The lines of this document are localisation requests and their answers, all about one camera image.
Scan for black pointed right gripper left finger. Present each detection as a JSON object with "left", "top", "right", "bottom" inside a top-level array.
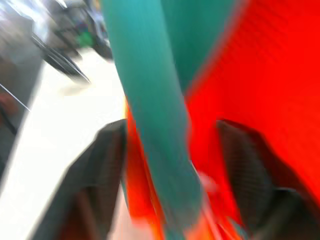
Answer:
[{"left": 31, "top": 34, "right": 92, "bottom": 85}]

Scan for orange and teal backpack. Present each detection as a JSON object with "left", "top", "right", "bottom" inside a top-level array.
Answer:
[{"left": 100, "top": 0, "right": 320, "bottom": 240}]

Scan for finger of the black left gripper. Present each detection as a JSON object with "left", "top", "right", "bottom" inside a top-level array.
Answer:
[{"left": 31, "top": 118, "right": 129, "bottom": 240}]

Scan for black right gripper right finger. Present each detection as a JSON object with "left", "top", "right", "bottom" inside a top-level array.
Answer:
[{"left": 215, "top": 119, "right": 320, "bottom": 240}]

